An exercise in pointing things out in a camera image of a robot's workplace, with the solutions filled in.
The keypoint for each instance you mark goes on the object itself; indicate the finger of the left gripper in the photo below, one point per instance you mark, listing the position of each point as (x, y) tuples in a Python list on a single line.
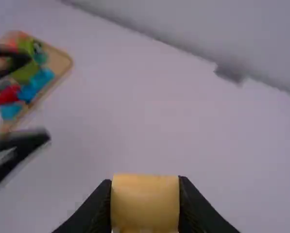
[(19, 58), (30, 138)]

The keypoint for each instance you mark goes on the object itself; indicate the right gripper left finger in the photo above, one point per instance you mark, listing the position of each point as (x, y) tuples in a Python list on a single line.
[(91, 213)]

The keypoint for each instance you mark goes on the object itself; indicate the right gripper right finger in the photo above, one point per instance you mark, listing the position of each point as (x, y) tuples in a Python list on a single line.
[(198, 213)]

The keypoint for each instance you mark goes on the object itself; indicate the yellow toy car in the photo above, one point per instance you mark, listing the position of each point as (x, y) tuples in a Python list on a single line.
[(144, 201)]

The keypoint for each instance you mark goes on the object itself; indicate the green toy brick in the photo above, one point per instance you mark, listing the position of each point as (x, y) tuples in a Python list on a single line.
[(28, 48), (25, 72)]

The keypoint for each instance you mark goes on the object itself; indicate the orange toy brick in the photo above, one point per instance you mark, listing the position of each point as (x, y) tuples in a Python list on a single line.
[(14, 40)]

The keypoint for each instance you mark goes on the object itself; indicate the teal toy brick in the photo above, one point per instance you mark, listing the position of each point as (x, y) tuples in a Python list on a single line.
[(41, 58)]

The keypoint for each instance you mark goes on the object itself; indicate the blue toy brick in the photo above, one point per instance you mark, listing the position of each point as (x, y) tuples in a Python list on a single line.
[(28, 93), (11, 110), (42, 77)]

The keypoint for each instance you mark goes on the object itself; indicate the red toy brick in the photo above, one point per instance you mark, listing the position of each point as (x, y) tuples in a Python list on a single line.
[(6, 95)]

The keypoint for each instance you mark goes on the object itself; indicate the tan tray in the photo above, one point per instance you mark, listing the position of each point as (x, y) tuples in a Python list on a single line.
[(59, 63)]

